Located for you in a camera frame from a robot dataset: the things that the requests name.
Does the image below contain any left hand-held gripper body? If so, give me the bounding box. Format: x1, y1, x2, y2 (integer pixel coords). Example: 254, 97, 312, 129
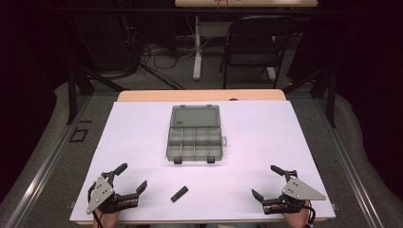
86, 171, 141, 216

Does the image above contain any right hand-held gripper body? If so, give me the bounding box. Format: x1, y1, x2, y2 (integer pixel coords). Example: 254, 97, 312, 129
261, 169, 327, 216

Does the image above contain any small black rectangular stick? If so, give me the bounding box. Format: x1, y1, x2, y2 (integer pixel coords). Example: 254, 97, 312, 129
169, 185, 189, 203

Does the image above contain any grey plastic organizer box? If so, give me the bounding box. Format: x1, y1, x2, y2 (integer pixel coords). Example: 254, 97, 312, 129
165, 104, 229, 165

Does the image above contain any person's right hand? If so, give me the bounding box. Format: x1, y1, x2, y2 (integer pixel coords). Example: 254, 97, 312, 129
282, 201, 312, 228

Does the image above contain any person's left hand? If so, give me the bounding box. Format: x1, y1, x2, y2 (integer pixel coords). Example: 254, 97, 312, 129
92, 208, 120, 228

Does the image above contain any white table mat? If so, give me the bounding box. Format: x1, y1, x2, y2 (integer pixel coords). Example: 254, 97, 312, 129
68, 100, 337, 223

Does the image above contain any black metal stand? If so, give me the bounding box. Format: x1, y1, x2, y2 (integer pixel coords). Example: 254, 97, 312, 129
280, 66, 338, 129
66, 65, 129, 126

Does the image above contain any wooden table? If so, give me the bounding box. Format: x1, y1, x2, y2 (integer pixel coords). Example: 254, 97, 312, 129
75, 88, 331, 226

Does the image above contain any black folding chair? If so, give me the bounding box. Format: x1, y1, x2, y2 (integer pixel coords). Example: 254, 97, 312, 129
219, 14, 297, 90

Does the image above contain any desk with white legs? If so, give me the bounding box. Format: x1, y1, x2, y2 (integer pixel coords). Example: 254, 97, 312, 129
174, 0, 319, 82

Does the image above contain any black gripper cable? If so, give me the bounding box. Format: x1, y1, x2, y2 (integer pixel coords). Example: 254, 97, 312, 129
303, 202, 317, 228
87, 184, 105, 228

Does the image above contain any metal floor rail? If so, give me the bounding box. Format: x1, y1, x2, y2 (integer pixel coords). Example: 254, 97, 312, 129
313, 97, 385, 228
4, 94, 93, 228

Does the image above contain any bundle of floor cables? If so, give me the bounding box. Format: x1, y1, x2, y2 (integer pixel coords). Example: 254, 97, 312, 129
125, 28, 199, 91

